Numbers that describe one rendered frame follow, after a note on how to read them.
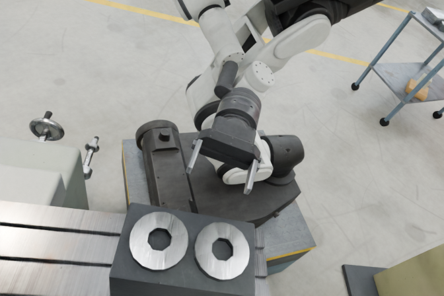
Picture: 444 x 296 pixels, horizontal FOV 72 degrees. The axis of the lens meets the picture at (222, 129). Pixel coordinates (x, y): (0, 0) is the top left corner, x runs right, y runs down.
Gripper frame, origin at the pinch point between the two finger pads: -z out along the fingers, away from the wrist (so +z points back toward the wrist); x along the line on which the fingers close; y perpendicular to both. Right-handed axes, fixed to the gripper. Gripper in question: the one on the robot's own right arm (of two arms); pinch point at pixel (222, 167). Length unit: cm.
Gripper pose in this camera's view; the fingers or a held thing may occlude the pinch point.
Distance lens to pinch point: 54.7
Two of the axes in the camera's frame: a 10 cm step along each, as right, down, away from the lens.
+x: 9.4, 3.4, 0.3
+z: 2.3, -7.0, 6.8
